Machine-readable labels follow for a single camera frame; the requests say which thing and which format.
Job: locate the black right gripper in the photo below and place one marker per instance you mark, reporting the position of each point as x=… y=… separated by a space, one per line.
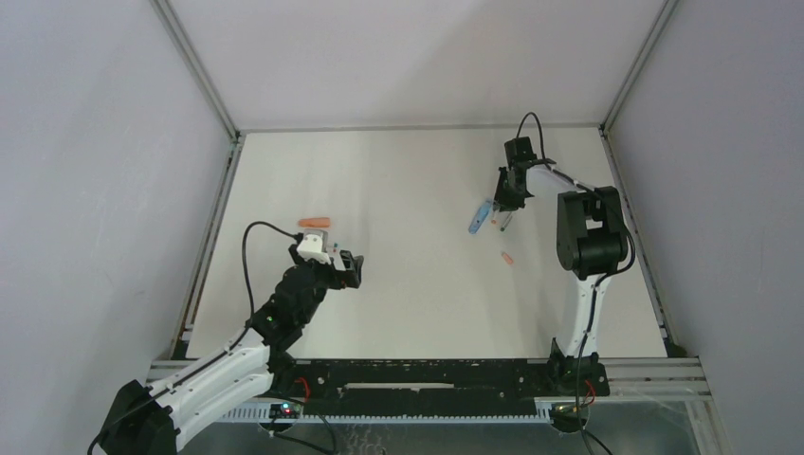
x=508 y=192

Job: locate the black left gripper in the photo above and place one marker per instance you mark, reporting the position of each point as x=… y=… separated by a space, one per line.
x=342 y=270

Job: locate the orange translucent highlighter pen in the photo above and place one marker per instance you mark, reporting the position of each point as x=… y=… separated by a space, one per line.
x=315 y=222

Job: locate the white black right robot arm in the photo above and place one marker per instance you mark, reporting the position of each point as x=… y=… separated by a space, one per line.
x=593 y=243

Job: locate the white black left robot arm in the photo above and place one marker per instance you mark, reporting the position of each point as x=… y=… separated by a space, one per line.
x=162 y=417

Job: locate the white pen green tip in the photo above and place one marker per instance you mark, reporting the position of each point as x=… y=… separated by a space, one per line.
x=506 y=221

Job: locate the blue translucent highlighter pen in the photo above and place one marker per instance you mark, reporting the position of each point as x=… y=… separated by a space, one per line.
x=480 y=216

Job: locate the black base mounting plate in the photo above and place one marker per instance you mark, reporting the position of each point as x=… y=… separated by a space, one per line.
x=435 y=388

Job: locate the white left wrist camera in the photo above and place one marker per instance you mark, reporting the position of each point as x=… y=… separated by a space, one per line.
x=313 y=246

